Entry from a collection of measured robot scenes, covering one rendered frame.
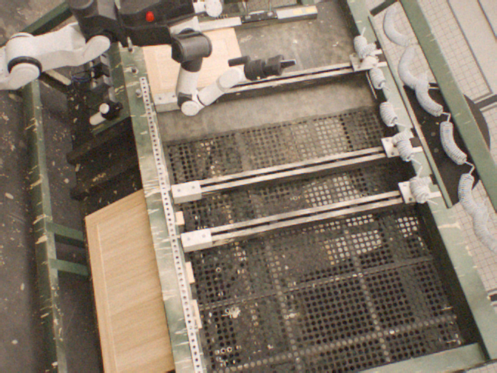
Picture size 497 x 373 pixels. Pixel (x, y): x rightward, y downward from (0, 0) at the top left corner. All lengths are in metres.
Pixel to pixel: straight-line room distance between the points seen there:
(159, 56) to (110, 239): 0.96
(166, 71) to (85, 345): 1.48
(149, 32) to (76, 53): 0.34
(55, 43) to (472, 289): 2.05
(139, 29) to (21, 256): 1.31
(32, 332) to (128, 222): 0.69
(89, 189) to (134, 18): 1.06
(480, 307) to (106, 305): 1.70
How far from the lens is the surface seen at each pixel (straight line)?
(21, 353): 2.97
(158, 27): 2.51
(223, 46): 3.10
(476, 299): 2.62
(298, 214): 2.57
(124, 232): 2.98
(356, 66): 3.00
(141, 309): 2.83
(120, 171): 3.05
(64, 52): 2.67
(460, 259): 2.65
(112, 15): 2.54
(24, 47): 2.72
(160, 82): 2.97
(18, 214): 3.23
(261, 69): 2.49
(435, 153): 3.35
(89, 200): 3.23
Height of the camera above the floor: 2.13
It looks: 21 degrees down
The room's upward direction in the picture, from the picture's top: 65 degrees clockwise
